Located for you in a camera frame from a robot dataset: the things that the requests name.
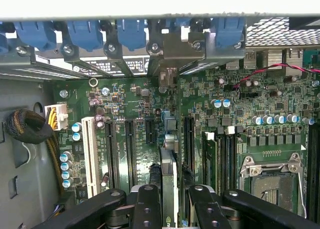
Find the RAM slot with black latches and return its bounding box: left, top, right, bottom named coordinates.
left=216, top=133, right=225, bottom=191
left=231, top=132, right=240, bottom=191
left=306, top=123, right=320, bottom=222

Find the RAM slot with white latches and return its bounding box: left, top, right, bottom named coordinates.
left=224, top=125, right=236, bottom=191

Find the long black expansion slot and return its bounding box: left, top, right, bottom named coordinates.
left=124, top=118, right=138, bottom=190
left=104, top=120, right=120, bottom=190
left=184, top=115, right=196, bottom=170

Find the CPU socket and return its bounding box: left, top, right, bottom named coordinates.
left=238, top=152, right=308, bottom=222

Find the white expansion slot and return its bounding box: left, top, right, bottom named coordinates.
left=81, top=116, right=101, bottom=199

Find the short black expansion slot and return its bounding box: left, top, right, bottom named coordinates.
left=144, top=118, right=156, bottom=145

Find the green motherboard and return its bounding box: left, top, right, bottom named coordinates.
left=53, top=73, right=320, bottom=215

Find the white power connector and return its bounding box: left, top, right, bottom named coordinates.
left=44, top=103, right=70, bottom=132

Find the dark grey PC case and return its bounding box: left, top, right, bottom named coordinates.
left=0, top=13, right=320, bottom=229

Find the metal slot cover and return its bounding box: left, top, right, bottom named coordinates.
left=16, top=45, right=86, bottom=79
left=61, top=44, right=115, bottom=78
left=104, top=43, right=135, bottom=77

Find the silver USB port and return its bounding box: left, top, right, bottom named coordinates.
left=226, top=60, right=241, bottom=70
left=243, top=51, right=257, bottom=69

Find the ribbed silver port block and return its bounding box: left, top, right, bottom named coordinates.
left=267, top=48, right=285, bottom=70

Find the tall silver port block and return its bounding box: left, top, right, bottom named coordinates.
left=284, top=47, right=302, bottom=76

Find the teal serial port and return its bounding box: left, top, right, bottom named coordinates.
left=302, top=50, right=320, bottom=68

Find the black braided power cable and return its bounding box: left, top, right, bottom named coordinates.
left=4, top=108, right=63, bottom=190

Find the red black twisted wire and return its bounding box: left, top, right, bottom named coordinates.
left=233, top=63, right=320, bottom=91

